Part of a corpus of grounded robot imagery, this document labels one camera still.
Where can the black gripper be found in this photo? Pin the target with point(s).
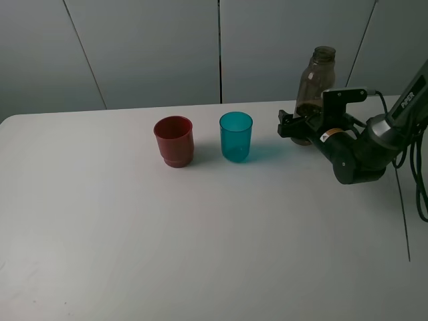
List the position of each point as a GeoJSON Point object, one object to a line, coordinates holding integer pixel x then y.
{"type": "Point", "coordinates": [329, 136]}

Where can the smoky translucent water bottle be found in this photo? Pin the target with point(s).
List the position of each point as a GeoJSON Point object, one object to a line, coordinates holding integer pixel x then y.
{"type": "Point", "coordinates": [316, 78]}

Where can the teal translucent plastic cup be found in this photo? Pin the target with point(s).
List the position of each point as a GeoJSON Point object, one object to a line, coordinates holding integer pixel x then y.
{"type": "Point", "coordinates": [235, 133]}

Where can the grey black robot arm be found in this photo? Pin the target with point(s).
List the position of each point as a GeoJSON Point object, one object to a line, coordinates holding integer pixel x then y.
{"type": "Point", "coordinates": [359, 151]}

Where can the red plastic cup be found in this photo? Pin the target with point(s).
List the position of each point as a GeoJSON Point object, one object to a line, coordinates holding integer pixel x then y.
{"type": "Point", "coordinates": [174, 136]}

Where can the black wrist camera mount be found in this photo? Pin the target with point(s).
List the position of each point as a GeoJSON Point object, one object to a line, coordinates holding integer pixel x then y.
{"type": "Point", "coordinates": [334, 102]}

